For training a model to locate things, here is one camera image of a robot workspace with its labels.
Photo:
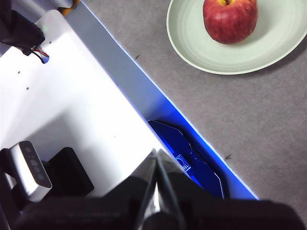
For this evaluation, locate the grey metal table rail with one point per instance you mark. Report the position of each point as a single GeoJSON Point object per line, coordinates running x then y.
{"type": "Point", "coordinates": [115, 48]}

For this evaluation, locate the yellow tape piece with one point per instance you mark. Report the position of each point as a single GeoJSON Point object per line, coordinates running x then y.
{"type": "Point", "coordinates": [69, 7]}

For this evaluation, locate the green plate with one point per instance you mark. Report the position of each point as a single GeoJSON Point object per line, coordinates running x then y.
{"type": "Point", "coordinates": [263, 48]}

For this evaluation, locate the black camera stand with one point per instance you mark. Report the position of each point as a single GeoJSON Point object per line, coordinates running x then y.
{"type": "Point", "coordinates": [69, 172]}

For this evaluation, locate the pale grey camera box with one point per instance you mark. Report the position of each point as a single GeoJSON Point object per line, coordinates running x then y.
{"type": "Point", "coordinates": [33, 165]}

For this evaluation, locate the red apple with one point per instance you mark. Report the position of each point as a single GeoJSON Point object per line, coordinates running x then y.
{"type": "Point", "coordinates": [230, 21]}

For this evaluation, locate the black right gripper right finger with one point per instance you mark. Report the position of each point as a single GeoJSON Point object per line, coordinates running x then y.
{"type": "Point", "coordinates": [184, 194]}

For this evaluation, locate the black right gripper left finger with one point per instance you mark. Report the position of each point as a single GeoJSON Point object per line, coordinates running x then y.
{"type": "Point", "coordinates": [136, 191]}

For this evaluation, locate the blue lit control panel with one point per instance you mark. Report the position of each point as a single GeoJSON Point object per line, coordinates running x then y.
{"type": "Point", "coordinates": [172, 139]}

